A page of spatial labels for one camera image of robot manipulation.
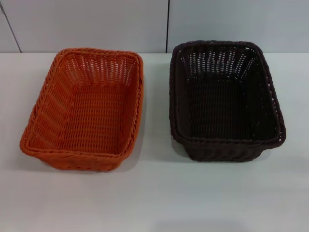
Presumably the dark brown woven plastic basket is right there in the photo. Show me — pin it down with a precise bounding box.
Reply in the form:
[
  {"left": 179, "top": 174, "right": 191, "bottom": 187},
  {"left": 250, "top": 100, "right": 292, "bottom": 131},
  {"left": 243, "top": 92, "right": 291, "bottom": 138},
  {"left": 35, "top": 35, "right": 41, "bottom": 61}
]
[{"left": 169, "top": 40, "right": 287, "bottom": 163}]

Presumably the orange woven plastic basket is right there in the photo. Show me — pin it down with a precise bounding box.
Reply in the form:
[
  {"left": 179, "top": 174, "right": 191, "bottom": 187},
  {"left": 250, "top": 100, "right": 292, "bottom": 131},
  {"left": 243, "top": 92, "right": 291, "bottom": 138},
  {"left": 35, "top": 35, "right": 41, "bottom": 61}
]
[{"left": 18, "top": 47, "right": 145, "bottom": 172}]

